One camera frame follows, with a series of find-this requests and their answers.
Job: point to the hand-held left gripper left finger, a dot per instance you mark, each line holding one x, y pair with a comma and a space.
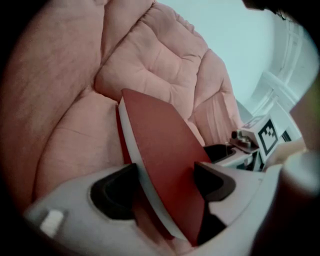
75, 200

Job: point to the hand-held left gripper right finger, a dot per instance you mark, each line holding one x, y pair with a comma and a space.
237, 195

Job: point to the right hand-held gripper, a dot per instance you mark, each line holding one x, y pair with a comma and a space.
267, 137

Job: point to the red book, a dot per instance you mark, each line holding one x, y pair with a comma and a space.
162, 150

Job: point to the pink cushioned armchair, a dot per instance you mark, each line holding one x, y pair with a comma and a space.
62, 75

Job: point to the person's right forearm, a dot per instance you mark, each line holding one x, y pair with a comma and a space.
285, 152

